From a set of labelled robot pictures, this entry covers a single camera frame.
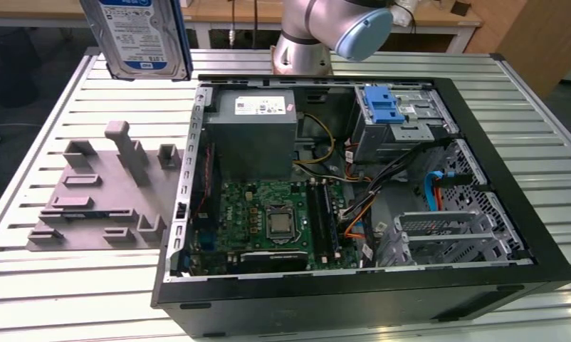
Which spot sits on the grey parts rack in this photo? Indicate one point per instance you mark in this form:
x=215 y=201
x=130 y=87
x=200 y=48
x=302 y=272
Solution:
x=99 y=185

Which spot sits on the grey power supply unit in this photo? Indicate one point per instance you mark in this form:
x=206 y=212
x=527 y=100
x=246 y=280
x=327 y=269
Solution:
x=251 y=149

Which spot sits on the black RAM slot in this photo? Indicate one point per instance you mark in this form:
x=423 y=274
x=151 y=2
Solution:
x=316 y=221
x=339 y=254
x=322 y=221
x=328 y=221

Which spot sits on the silver disk bay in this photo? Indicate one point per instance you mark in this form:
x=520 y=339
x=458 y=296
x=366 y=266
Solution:
x=436 y=237

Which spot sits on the wooden desk white frame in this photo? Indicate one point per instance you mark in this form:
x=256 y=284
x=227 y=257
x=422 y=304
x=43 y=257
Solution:
x=28 y=14

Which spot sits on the small black box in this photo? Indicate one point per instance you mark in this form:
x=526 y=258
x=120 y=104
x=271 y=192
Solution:
x=463 y=9

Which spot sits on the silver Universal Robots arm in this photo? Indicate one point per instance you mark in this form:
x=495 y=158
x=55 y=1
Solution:
x=304 y=53

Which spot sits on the black graphics card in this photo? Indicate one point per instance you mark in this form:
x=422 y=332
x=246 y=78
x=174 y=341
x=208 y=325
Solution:
x=271 y=261

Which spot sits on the RAM stick with black chips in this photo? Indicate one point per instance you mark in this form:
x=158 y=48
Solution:
x=334 y=221

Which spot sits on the blue plastic latch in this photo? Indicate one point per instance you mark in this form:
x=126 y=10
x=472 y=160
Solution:
x=382 y=107

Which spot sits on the silver CPU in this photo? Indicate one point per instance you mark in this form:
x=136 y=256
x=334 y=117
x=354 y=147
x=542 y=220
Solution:
x=282 y=226

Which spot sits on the silver optical drive cage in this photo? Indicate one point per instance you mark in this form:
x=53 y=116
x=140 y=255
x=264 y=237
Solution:
x=375 y=142

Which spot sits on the hard disk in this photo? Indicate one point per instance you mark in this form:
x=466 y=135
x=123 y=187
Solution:
x=132 y=39

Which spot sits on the clear plastic bag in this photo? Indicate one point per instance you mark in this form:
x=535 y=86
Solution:
x=403 y=14

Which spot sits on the black open PC case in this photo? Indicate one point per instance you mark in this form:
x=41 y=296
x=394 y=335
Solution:
x=314 y=306

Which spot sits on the dark RAM stick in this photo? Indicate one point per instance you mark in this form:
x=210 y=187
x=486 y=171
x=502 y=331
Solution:
x=88 y=215

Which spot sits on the green motherboard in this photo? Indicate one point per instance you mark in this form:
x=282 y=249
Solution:
x=242 y=194

